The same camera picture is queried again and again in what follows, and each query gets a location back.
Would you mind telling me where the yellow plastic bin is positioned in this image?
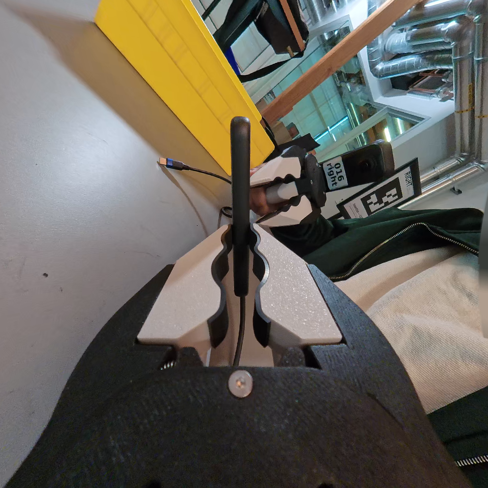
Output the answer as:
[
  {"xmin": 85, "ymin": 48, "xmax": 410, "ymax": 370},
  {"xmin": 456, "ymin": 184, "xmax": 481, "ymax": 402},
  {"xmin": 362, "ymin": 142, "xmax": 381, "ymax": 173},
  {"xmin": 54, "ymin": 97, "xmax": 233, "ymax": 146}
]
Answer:
[{"xmin": 95, "ymin": 0, "xmax": 275, "ymax": 168}]

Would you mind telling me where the person's right forearm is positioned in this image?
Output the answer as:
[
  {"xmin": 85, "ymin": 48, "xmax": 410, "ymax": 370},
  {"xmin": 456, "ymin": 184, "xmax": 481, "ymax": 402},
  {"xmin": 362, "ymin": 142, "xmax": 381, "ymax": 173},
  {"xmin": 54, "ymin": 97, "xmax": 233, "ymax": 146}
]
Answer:
[{"xmin": 271, "ymin": 215, "xmax": 338, "ymax": 259}]

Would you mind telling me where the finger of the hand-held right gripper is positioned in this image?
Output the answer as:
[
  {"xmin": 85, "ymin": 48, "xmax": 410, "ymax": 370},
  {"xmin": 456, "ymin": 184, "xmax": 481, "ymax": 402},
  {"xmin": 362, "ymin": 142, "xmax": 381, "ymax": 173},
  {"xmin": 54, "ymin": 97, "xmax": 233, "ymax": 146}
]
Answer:
[
  {"xmin": 251, "ymin": 146, "xmax": 307, "ymax": 188},
  {"xmin": 255, "ymin": 194, "xmax": 319, "ymax": 228}
]

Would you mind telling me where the slim dark grey USB hub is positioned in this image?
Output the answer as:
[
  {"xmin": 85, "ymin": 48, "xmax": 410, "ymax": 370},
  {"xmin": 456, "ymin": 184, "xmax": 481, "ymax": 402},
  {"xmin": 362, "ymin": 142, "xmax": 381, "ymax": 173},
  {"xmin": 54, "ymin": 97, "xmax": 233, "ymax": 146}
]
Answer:
[{"xmin": 231, "ymin": 116, "xmax": 252, "ymax": 296}]

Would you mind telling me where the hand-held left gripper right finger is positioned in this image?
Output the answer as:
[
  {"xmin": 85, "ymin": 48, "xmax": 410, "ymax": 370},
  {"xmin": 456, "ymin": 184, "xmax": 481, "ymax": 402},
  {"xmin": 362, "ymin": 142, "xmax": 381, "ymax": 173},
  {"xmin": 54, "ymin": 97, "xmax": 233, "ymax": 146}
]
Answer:
[{"xmin": 250, "ymin": 223, "xmax": 343, "ymax": 361}]

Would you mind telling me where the framed marker poster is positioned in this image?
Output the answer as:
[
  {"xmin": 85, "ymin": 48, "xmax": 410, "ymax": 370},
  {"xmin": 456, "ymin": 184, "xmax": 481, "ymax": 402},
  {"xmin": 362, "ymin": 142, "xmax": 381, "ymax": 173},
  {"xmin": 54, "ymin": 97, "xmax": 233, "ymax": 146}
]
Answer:
[{"xmin": 337, "ymin": 158, "xmax": 422, "ymax": 220}]

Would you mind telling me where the bent silver ventilation duct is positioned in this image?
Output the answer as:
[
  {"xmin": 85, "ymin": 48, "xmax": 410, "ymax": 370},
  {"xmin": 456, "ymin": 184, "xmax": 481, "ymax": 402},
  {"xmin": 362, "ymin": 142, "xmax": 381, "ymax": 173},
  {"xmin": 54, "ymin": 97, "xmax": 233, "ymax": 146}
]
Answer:
[{"xmin": 368, "ymin": 0, "xmax": 488, "ymax": 81}]

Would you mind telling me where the blue plug USB cable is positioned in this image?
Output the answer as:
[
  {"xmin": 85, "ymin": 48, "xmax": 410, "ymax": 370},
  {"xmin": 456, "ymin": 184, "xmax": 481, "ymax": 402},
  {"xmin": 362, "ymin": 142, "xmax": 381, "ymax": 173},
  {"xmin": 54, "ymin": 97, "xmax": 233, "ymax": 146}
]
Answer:
[{"xmin": 159, "ymin": 156, "xmax": 233, "ymax": 221}]

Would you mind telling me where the thin black hub cable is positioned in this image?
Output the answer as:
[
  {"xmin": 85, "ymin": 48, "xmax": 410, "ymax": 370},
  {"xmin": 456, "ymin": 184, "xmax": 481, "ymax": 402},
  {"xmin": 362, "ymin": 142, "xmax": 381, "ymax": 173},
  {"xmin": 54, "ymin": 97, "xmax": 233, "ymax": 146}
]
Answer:
[{"xmin": 233, "ymin": 295, "xmax": 247, "ymax": 367}]

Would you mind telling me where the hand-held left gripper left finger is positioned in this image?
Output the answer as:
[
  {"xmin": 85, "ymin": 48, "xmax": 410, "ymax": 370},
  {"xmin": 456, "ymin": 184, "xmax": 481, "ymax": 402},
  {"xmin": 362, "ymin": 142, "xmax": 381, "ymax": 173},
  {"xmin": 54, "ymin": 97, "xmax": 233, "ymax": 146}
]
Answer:
[{"xmin": 137, "ymin": 224, "xmax": 233, "ymax": 367}]

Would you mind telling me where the person's right hand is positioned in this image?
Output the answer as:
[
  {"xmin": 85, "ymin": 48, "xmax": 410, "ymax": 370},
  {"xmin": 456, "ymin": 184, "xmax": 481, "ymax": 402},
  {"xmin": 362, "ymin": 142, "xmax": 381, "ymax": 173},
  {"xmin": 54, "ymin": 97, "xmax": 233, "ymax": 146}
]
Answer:
[{"xmin": 250, "ymin": 187, "xmax": 281, "ymax": 216}]

